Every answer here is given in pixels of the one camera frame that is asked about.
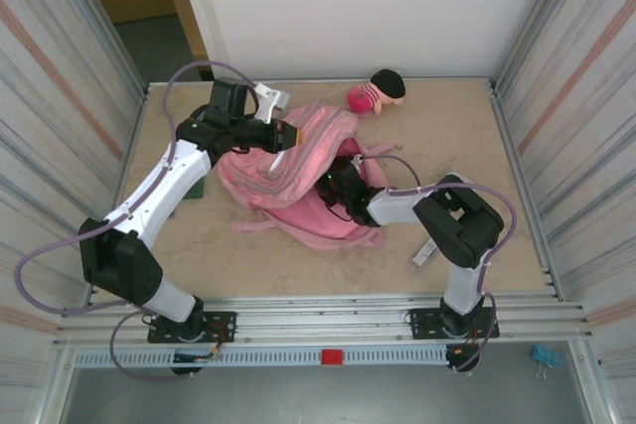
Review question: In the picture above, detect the pink backpack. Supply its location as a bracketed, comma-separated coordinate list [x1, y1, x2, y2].
[218, 99, 406, 252]

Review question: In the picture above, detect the dark green board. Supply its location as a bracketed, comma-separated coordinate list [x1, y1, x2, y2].
[181, 178, 208, 203]

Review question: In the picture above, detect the small white oblong box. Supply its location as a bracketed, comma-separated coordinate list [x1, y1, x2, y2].
[411, 239, 438, 268]

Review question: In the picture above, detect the plush doll with black hat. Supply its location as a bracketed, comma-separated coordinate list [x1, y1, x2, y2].
[346, 69, 407, 117]

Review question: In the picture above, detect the blue binder clip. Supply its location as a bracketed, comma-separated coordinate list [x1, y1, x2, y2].
[532, 344, 562, 383]

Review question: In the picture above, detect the aluminium rail frame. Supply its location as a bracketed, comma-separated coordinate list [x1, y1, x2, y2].
[52, 294, 595, 347]

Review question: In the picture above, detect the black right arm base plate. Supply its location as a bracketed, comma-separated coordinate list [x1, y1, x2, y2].
[404, 307, 498, 341]

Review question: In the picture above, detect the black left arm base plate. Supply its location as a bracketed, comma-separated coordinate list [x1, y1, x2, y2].
[148, 311, 238, 345]

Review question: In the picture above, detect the slotted grey cable duct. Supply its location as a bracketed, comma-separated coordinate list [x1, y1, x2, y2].
[74, 347, 451, 368]

